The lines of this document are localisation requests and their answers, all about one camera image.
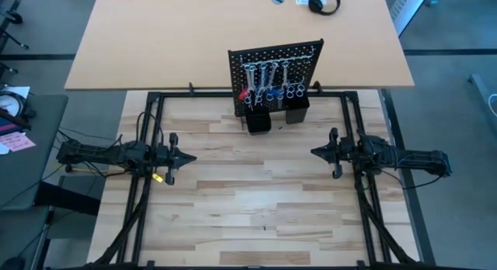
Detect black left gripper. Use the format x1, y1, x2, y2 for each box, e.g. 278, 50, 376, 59
155, 132, 198, 185

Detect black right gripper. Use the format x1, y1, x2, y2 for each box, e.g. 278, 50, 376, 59
310, 126, 360, 181

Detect black handled scissors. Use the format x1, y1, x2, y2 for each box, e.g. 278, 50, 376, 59
289, 74, 306, 92

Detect large black pegboard bin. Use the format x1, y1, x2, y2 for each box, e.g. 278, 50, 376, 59
245, 112, 273, 135

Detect black perforated pegboard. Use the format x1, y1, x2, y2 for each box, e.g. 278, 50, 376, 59
227, 38, 325, 118

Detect beige desk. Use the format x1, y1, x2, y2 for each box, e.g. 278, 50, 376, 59
64, 0, 415, 92

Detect black box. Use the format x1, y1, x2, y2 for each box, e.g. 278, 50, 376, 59
33, 180, 103, 216

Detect black headphones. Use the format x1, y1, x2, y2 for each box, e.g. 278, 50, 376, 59
308, 0, 342, 17

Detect grey table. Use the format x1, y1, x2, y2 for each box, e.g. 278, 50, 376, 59
0, 94, 69, 212

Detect white partition panel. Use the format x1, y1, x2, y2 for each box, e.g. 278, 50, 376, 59
389, 0, 434, 37

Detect pink sticky notes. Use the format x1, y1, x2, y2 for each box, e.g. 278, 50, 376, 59
0, 131, 37, 153

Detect grey power strip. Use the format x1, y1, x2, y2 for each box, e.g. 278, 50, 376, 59
467, 73, 497, 108

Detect white paper sheet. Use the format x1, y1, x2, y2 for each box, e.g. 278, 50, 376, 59
0, 85, 31, 100

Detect black chair base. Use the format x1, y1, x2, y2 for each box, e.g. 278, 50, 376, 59
0, 9, 30, 50

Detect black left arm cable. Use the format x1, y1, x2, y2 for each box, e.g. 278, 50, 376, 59
133, 109, 165, 147

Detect black aluminium rig frame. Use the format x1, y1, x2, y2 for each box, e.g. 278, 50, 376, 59
87, 89, 436, 270

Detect white ring holder rail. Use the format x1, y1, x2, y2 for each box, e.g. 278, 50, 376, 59
240, 83, 308, 108

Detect white multi-hook rail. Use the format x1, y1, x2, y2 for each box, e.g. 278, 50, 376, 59
238, 47, 315, 66

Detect black coiled cable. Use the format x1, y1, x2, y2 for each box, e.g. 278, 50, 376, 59
0, 91, 29, 119

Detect white cable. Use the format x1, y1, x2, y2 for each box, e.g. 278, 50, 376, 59
487, 92, 497, 119

